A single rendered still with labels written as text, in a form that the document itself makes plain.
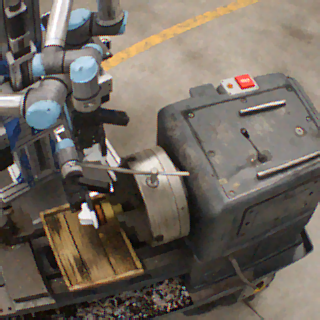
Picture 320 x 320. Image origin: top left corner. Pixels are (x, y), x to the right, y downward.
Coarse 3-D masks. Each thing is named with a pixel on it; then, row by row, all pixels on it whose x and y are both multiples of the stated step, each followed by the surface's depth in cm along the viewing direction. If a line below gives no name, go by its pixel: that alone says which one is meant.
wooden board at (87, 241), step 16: (64, 208) 208; (48, 224) 205; (64, 224) 206; (80, 224) 206; (112, 224) 207; (64, 240) 202; (80, 240) 202; (96, 240) 203; (112, 240) 203; (128, 240) 201; (64, 256) 198; (96, 256) 199; (112, 256) 199; (128, 256) 199; (64, 272) 192; (80, 272) 194; (96, 272) 195; (112, 272) 195; (128, 272) 193; (80, 288) 189
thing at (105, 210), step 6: (108, 198) 186; (96, 204) 186; (102, 204) 185; (108, 204) 184; (114, 204) 186; (120, 204) 186; (96, 210) 184; (102, 210) 184; (108, 210) 183; (114, 210) 183; (120, 210) 185; (96, 216) 183; (102, 216) 183; (108, 216) 183; (114, 216) 184; (102, 222) 184; (108, 222) 184; (114, 222) 186
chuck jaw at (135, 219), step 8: (120, 216) 184; (128, 216) 184; (136, 216) 184; (120, 224) 184; (128, 224) 182; (136, 224) 182; (144, 224) 182; (136, 232) 183; (144, 232) 181; (144, 240) 183
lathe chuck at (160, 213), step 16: (144, 160) 181; (144, 176) 177; (160, 176) 177; (144, 192) 175; (160, 192) 176; (144, 208) 178; (160, 208) 176; (176, 208) 177; (160, 224) 177; (176, 224) 179; (160, 240) 184
